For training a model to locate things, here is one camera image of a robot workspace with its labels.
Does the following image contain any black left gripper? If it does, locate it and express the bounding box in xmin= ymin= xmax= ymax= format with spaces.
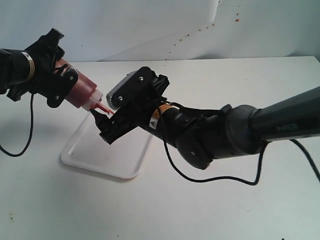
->
xmin=6 ymin=28 xmax=78 ymax=108

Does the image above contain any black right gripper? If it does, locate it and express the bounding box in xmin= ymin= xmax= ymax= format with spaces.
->
xmin=90 ymin=74 xmax=169 ymax=144

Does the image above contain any red sauce squeeze bottle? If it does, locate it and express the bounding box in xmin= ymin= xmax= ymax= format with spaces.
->
xmin=55 ymin=58 xmax=114 ymax=114

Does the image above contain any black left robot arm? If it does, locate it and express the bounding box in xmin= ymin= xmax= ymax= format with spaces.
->
xmin=0 ymin=28 xmax=79 ymax=108

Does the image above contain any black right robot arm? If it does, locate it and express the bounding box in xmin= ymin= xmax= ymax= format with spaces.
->
xmin=90 ymin=74 xmax=320 ymax=170

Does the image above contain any white rectangular plastic tray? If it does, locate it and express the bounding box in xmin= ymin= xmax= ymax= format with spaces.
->
xmin=60 ymin=113 xmax=152 ymax=179

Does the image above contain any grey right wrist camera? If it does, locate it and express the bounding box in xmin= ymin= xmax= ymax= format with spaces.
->
xmin=106 ymin=66 xmax=156 ymax=111

